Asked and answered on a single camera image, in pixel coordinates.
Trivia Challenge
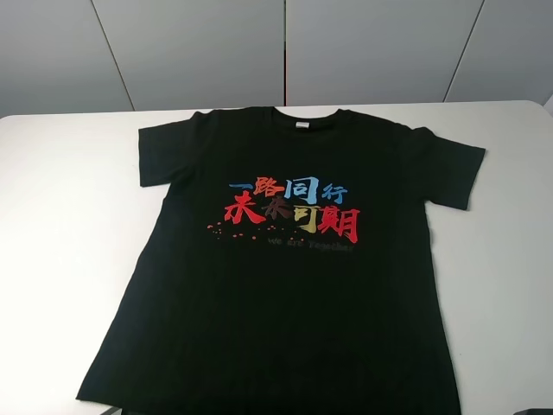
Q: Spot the black printed t-shirt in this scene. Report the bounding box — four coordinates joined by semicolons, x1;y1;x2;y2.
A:
77;107;486;414

